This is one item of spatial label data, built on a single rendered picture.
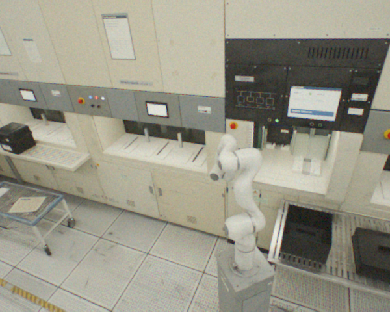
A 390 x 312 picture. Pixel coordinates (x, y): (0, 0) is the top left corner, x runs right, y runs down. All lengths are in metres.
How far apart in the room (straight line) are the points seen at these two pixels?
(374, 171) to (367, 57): 0.75
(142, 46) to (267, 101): 0.97
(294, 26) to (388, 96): 0.66
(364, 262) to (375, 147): 0.69
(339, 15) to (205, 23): 0.75
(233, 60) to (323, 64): 0.53
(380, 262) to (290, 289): 0.97
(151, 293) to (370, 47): 2.41
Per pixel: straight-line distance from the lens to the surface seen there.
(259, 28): 1.80
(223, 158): 1.34
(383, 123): 1.96
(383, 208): 2.35
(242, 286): 1.80
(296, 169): 2.40
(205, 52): 1.92
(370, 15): 1.77
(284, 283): 2.75
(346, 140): 1.95
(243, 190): 1.42
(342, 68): 1.82
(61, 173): 3.68
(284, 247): 1.93
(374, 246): 2.04
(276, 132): 2.59
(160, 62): 2.10
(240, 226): 1.52
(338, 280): 1.94
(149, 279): 2.78
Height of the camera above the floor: 2.31
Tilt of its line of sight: 33 degrees down
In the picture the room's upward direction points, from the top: 5 degrees counter-clockwise
